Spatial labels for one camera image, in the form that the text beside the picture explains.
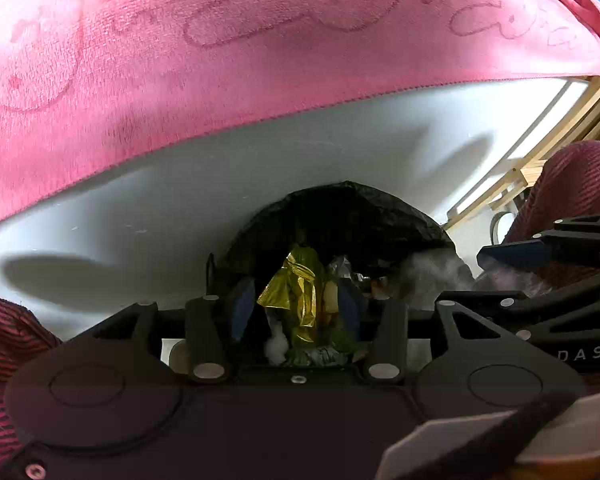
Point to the wooden chair frame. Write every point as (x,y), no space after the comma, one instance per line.
(510,180)

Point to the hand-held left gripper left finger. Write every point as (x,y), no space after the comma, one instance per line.
(242,310)

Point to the black trash bag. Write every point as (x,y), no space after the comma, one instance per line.
(350,220)

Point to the green and white wrapper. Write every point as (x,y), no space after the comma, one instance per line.
(330,352)

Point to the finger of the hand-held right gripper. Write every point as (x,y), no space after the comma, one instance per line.
(570,300)
(515,253)

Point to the white tissue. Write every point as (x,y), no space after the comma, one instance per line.
(276,347)

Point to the gold foil wrapper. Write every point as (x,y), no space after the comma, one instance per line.
(295,290)

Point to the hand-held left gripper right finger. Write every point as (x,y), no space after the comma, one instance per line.
(350,310)

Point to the pink rabbit print blanket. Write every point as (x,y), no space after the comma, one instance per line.
(180,60)

